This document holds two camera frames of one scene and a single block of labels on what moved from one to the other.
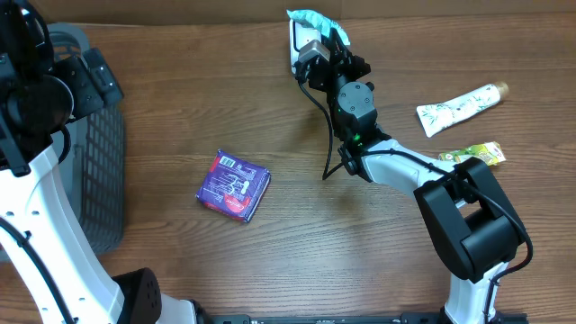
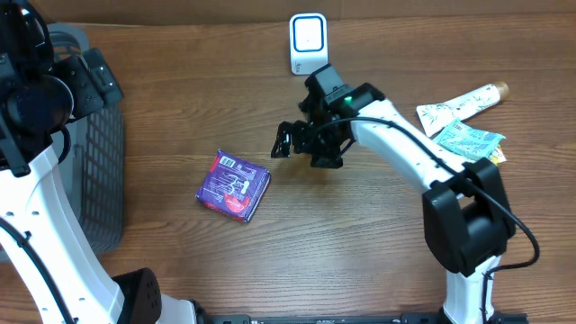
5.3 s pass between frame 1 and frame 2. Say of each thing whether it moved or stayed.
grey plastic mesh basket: stayed
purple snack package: stayed
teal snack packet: moved
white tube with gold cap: stayed
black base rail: stayed
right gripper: moved
